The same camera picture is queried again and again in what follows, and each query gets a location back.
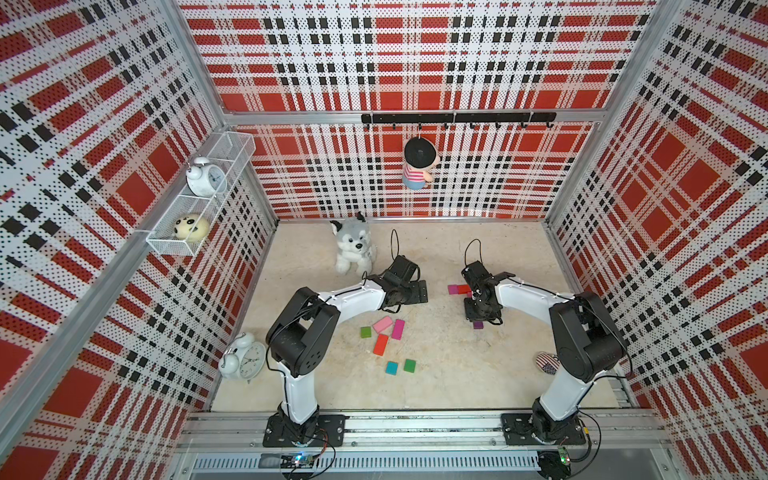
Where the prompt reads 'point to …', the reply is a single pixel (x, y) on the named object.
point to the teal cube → (391, 368)
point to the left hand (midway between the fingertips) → (419, 292)
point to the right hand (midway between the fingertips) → (481, 314)
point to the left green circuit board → (297, 461)
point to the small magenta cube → (453, 289)
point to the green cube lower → (409, 365)
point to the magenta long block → (398, 329)
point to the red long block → (380, 344)
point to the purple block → (478, 324)
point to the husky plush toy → (356, 249)
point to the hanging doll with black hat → (420, 158)
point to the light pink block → (382, 323)
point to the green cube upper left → (366, 332)
